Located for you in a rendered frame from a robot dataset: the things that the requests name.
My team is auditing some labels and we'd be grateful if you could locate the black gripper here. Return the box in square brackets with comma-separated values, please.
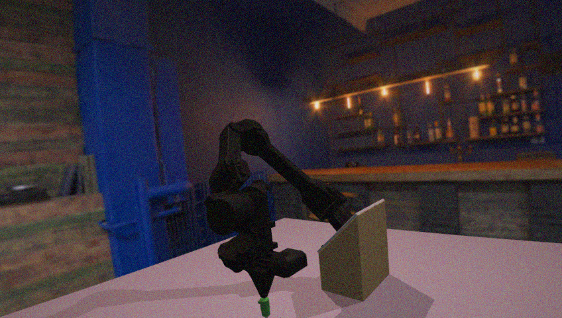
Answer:
[236, 217, 308, 299]

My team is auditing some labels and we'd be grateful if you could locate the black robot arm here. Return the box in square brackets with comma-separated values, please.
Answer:
[204, 119, 353, 273]

